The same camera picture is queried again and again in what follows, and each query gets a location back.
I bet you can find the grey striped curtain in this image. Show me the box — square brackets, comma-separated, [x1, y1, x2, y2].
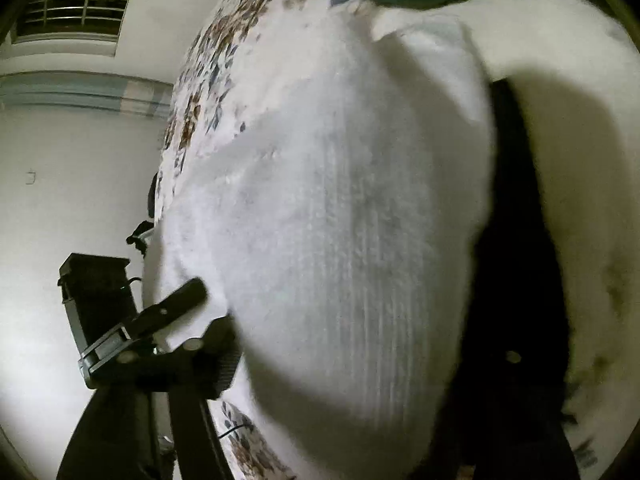
[1, 72, 172, 118]

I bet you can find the black folded garment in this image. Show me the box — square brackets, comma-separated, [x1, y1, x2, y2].
[409, 79, 579, 479]

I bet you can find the barred window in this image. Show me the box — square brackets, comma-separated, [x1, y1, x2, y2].
[10, 0, 129, 41]

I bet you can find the floral bed blanket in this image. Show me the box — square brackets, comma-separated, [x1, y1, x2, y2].
[155, 0, 639, 479]

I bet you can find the white knit garment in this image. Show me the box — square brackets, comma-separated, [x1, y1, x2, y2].
[143, 11, 495, 479]

